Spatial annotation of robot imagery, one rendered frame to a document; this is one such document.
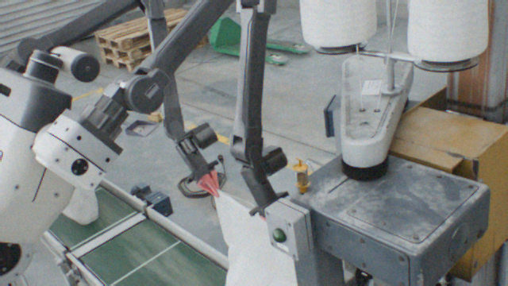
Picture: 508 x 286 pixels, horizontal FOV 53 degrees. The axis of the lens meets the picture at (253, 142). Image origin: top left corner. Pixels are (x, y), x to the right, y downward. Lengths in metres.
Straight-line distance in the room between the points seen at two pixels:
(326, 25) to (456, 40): 0.28
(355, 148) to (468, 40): 0.27
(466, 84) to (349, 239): 0.50
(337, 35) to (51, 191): 0.71
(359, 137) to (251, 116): 0.36
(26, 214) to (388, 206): 0.78
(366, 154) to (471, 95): 0.37
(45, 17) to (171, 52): 7.53
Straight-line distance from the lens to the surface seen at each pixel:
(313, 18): 1.12
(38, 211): 1.24
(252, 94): 1.24
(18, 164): 1.18
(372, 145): 0.96
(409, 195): 0.95
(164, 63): 1.10
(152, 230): 2.68
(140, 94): 1.06
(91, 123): 1.04
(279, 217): 0.94
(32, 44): 1.60
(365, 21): 1.13
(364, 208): 0.92
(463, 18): 0.97
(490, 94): 1.23
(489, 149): 1.11
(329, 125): 1.40
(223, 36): 6.57
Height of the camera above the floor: 1.88
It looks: 27 degrees down
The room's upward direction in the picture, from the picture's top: 10 degrees counter-clockwise
